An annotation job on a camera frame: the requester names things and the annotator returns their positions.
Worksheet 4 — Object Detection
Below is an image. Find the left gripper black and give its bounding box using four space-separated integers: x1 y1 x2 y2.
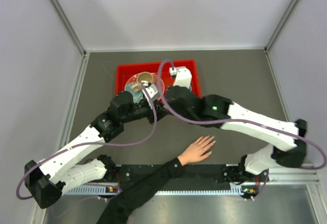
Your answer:
121 99 168 124

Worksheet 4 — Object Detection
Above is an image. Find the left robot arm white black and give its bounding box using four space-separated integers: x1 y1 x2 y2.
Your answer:
24 86 162 209

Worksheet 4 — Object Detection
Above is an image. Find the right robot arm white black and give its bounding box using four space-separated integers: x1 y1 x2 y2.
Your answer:
166 86 307 182

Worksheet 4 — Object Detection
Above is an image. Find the black sleeved forearm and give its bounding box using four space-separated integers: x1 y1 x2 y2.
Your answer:
97 158 182 224

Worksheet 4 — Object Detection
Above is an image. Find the person's hand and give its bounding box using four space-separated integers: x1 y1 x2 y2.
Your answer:
177 136 216 166

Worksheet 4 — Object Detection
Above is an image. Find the floral ceramic plate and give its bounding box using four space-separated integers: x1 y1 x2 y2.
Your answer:
124 73 165 103

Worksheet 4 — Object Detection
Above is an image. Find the beige ceramic mug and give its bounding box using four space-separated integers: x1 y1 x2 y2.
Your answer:
131 72 154 92

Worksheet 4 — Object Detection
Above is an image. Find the red plastic tray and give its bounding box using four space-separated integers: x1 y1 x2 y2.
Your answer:
115 59 202 97

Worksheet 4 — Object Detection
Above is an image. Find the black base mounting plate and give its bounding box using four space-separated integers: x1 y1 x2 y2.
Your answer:
116 164 239 184

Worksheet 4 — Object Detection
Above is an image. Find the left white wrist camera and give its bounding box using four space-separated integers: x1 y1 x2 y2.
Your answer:
141 81 160 104

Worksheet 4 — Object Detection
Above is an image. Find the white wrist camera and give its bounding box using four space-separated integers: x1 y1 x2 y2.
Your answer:
141 81 160 104
169 66 192 88

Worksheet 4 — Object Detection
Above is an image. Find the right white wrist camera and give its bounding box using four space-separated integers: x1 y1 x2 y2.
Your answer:
169 66 192 88

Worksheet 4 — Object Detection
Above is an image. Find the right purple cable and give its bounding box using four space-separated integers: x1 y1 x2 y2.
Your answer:
156 59 327 199

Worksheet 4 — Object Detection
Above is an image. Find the grey slotted cable duct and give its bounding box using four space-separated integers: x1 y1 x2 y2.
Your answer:
66 183 259 196

